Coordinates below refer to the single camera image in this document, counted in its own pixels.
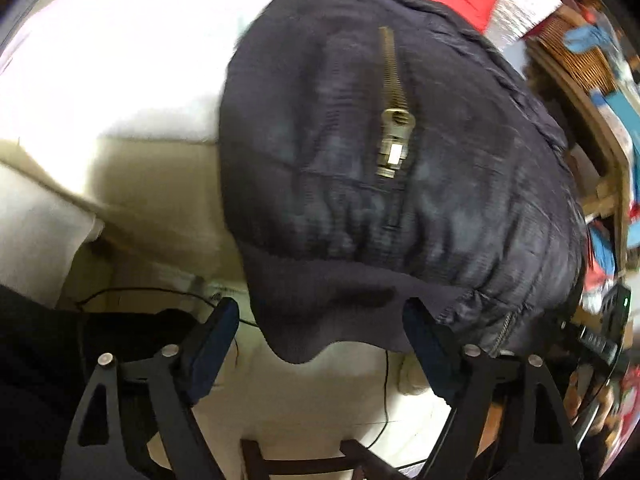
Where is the dark navy quilted jacket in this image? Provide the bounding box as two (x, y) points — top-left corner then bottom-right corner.
(218, 0), (586, 364)

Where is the wooden side table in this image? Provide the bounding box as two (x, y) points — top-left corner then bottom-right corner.
(526, 40), (629, 275)

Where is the dark wooden stool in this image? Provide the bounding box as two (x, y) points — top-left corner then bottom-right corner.
(240, 439), (408, 480)

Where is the light blue cardboard box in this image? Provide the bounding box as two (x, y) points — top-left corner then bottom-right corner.
(589, 88), (639, 162)

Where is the wicker basket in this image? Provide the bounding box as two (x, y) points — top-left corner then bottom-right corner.
(538, 15), (616, 96)

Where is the blue cloth in basket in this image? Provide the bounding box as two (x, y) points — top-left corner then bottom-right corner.
(563, 24), (612, 54)

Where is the white bed blanket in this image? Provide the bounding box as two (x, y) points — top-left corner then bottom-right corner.
(1, 0), (271, 307)

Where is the black cable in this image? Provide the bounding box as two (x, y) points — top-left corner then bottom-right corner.
(74, 286), (432, 470)

